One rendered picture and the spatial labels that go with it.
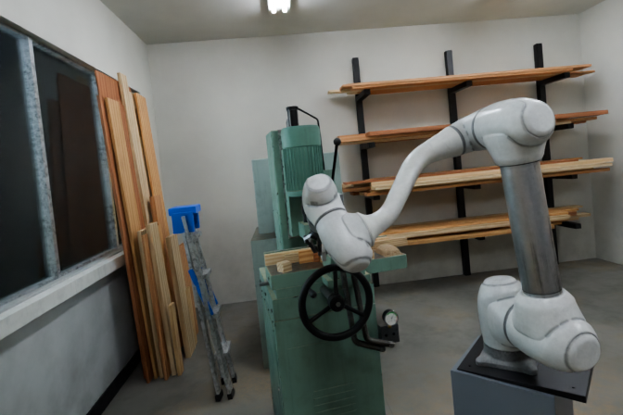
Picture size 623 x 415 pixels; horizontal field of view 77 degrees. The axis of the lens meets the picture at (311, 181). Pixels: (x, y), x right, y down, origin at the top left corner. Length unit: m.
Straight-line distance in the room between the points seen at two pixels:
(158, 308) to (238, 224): 1.48
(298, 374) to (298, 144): 0.96
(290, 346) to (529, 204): 1.06
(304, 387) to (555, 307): 1.02
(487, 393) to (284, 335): 0.76
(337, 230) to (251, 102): 3.17
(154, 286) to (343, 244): 2.03
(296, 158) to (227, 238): 2.55
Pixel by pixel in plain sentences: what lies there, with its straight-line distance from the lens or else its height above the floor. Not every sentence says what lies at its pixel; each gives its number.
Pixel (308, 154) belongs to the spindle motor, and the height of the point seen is 1.38.
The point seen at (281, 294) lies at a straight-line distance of 1.65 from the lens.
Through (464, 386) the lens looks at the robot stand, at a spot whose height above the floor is 0.56.
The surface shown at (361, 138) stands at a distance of 3.65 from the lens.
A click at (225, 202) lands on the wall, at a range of 4.09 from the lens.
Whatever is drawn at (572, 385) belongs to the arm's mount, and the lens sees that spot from 1.46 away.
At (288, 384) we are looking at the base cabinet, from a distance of 1.80.
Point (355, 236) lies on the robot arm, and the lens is 1.03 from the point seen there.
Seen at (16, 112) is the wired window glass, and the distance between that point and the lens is 2.43.
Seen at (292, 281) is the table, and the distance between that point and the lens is 1.64.
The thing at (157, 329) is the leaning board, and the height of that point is 0.35.
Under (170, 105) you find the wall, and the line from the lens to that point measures 4.24.
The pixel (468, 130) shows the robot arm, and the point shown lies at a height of 1.39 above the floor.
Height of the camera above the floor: 1.32
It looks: 2 degrees down
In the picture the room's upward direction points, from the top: 6 degrees counter-clockwise
